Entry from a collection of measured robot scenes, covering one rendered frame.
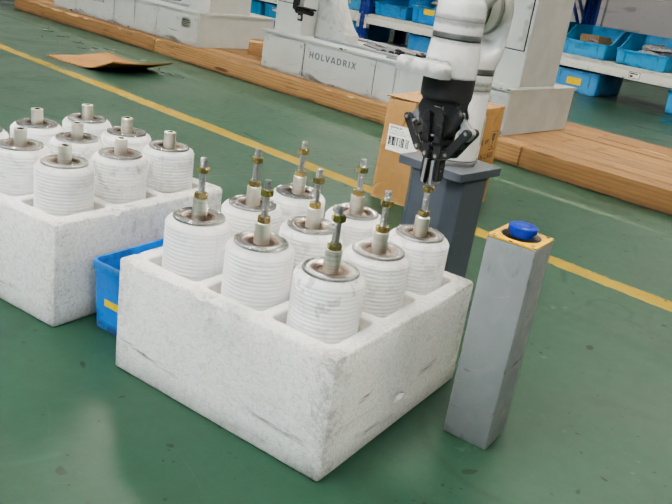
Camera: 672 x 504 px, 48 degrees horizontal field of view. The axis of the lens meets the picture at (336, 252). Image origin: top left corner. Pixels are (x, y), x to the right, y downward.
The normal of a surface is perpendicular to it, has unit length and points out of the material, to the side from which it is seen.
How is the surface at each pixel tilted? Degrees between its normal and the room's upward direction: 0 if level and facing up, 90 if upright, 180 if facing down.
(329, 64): 90
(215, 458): 0
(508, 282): 90
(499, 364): 90
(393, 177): 89
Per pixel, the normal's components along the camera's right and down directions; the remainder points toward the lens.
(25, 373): 0.15, -0.93
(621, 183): -0.68, 0.17
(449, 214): 0.04, 0.36
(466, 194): 0.72, 0.34
